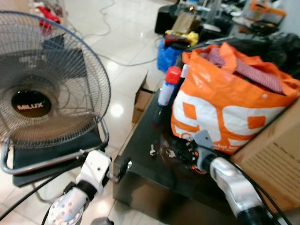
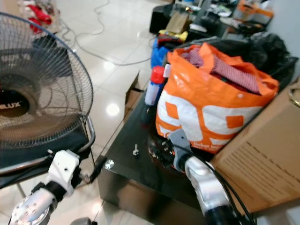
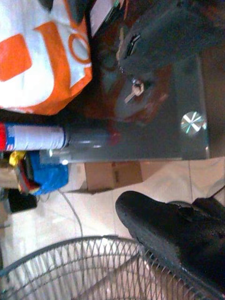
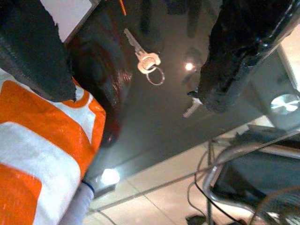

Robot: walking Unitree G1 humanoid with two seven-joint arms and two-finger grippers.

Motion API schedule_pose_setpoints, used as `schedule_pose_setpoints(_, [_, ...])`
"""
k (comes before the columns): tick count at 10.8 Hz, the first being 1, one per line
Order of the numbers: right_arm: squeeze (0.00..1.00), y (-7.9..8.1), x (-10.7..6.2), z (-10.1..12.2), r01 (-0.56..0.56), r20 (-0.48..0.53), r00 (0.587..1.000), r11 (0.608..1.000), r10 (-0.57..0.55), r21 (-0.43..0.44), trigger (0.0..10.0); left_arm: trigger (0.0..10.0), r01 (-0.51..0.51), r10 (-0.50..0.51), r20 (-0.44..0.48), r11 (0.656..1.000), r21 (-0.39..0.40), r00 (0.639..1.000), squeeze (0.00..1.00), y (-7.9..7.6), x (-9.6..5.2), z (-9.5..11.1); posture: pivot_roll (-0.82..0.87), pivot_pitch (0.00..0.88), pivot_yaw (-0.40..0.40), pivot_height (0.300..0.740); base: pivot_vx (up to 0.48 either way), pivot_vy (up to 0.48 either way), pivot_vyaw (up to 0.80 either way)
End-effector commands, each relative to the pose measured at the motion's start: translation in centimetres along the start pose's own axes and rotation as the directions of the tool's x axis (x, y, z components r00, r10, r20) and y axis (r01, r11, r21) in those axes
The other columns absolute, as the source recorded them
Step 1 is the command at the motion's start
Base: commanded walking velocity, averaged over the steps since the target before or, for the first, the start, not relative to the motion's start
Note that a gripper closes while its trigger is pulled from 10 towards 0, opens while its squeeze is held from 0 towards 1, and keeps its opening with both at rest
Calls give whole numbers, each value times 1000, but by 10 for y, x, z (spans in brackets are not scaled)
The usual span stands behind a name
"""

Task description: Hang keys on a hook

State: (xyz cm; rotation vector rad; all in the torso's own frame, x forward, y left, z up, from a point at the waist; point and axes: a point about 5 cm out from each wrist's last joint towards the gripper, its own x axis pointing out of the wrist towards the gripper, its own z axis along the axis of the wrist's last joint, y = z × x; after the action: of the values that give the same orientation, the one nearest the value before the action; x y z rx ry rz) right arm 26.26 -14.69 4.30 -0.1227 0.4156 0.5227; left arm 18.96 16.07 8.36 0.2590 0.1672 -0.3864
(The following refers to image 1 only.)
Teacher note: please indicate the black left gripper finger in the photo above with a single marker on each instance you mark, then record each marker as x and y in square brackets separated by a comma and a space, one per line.
[124, 167]

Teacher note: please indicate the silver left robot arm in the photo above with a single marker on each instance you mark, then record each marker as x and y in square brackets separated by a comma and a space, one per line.
[68, 208]

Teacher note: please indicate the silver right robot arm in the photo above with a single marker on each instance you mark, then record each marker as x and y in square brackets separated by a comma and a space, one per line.
[234, 187]

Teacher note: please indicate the black glossy low table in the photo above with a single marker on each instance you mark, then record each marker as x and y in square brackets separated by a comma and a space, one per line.
[150, 183]

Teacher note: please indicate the small silver metal piece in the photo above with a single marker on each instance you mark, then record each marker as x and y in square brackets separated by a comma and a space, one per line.
[153, 150]

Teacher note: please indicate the grey robot foot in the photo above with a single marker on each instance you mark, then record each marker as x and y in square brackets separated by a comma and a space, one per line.
[102, 221]

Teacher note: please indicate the orange and white shopping bag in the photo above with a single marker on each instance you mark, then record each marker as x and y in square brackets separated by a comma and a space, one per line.
[225, 112]

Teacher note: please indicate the small open cardboard box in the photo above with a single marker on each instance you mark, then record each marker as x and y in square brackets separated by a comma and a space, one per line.
[140, 101]

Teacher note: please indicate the white spray can red cap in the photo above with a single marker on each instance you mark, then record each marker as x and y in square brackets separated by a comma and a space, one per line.
[168, 89]

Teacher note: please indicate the large brown cardboard box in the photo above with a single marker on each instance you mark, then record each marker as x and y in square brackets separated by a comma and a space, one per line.
[276, 159]

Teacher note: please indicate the blue plastic bag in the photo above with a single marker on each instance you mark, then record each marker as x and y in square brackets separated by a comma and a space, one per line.
[166, 56]

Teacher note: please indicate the yellow cloth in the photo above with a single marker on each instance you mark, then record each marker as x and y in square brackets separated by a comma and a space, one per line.
[187, 37]

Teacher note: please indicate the brown paper bag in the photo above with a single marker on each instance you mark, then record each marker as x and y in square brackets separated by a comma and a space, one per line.
[185, 22]

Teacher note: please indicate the black cluttered low cabinet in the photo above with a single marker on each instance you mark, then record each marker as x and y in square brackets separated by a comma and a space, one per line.
[164, 18]

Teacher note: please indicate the black rubbish bag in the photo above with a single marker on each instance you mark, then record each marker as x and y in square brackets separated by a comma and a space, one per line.
[276, 49]

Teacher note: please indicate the orange box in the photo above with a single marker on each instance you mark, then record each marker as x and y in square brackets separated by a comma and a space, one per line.
[267, 8]

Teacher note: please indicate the red clothes pile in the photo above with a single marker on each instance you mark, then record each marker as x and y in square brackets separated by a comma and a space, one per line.
[47, 16]

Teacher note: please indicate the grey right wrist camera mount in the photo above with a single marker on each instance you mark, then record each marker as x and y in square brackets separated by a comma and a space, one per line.
[203, 145]

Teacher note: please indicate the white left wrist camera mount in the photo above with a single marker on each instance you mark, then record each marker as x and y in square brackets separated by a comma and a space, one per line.
[95, 168]

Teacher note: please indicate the black chair with chrome frame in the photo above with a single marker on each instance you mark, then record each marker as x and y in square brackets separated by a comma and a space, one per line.
[42, 157]

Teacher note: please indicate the grey Milux pedestal fan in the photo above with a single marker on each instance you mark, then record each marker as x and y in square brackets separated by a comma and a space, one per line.
[56, 79]

